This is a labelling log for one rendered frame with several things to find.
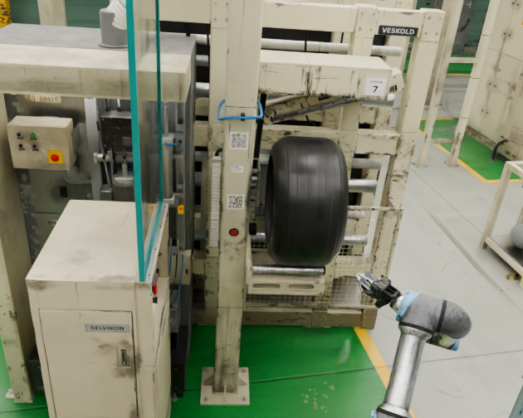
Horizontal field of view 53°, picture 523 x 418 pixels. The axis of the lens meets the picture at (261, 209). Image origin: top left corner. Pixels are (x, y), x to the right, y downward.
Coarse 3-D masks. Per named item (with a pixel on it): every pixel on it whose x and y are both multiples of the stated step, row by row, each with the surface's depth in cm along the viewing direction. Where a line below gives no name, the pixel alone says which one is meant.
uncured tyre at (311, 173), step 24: (288, 144) 228; (312, 144) 229; (336, 144) 235; (288, 168) 219; (312, 168) 219; (336, 168) 221; (288, 192) 216; (312, 192) 216; (336, 192) 218; (288, 216) 217; (312, 216) 217; (336, 216) 218; (288, 240) 221; (312, 240) 221; (336, 240) 223; (288, 264) 236; (312, 264) 236
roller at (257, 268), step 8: (256, 264) 246; (256, 272) 245; (264, 272) 245; (272, 272) 245; (280, 272) 245; (288, 272) 246; (296, 272) 246; (304, 272) 246; (312, 272) 246; (320, 272) 247
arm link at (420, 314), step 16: (416, 304) 179; (432, 304) 178; (400, 320) 181; (416, 320) 177; (432, 320) 177; (400, 336) 181; (416, 336) 177; (400, 352) 177; (416, 352) 176; (400, 368) 175; (416, 368) 175; (400, 384) 173; (384, 400) 175; (400, 400) 171; (384, 416) 170; (400, 416) 169
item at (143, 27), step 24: (144, 0) 153; (144, 24) 155; (144, 48) 157; (144, 72) 159; (144, 96) 160; (144, 120) 162; (144, 144) 164; (144, 168) 166; (144, 192) 168; (144, 216) 170; (144, 240) 172; (144, 264) 174
